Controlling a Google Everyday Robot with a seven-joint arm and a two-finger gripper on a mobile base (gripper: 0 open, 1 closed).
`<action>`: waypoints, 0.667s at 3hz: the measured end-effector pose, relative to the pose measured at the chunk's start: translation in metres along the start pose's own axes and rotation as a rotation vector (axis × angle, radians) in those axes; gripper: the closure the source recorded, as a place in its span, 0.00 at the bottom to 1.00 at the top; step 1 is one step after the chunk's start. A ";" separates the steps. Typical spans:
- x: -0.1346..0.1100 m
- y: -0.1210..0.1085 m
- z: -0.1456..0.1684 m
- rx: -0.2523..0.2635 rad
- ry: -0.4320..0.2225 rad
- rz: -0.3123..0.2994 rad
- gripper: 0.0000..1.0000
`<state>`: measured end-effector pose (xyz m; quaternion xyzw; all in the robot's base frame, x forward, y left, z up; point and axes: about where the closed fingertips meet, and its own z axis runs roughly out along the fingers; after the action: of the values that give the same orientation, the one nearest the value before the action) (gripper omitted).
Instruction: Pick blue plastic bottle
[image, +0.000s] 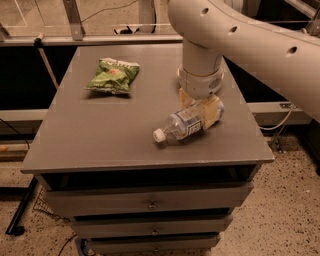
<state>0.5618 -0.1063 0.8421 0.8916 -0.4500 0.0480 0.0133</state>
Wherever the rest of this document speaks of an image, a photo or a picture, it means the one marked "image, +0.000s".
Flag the black floor cable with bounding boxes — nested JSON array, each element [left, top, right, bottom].
[[0, 118, 31, 149]]

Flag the middle grey drawer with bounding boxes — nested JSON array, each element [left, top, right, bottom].
[[71, 214, 233, 238]]

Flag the green chip bag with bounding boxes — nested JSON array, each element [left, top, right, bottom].
[[85, 58, 140, 94]]

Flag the grey metal rail frame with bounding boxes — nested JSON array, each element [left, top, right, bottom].
[[1, 0, 319, 47]]

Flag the black metal floor bar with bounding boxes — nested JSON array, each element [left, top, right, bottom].
[[5, 178, 38, 236]]

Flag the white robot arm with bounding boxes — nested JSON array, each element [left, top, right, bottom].
[[168, 0, 320, 121]]

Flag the bottom grey drawer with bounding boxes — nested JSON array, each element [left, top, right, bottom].
[[89, 233, 220, 254]]

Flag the clear plastic water bottle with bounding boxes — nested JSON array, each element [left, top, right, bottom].
[[153, 103, 216, 143]]

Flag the grey drawer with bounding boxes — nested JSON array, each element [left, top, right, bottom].
[[45, 182, 253, 217], [89, 233, 220, 254], [71, 214, 233, 238]]

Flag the wooden handled broom stick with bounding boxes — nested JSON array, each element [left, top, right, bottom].
[[34, 33, 59, 89]]

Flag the grey drawer cabinet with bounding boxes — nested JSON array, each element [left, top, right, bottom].
[[20, 42, 275, 256]]

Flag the top grey drawer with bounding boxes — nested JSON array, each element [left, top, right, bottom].
[[45, 182, 253, 217]]

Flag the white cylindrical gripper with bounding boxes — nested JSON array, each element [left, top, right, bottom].
[[177, 66, 224, 130]]

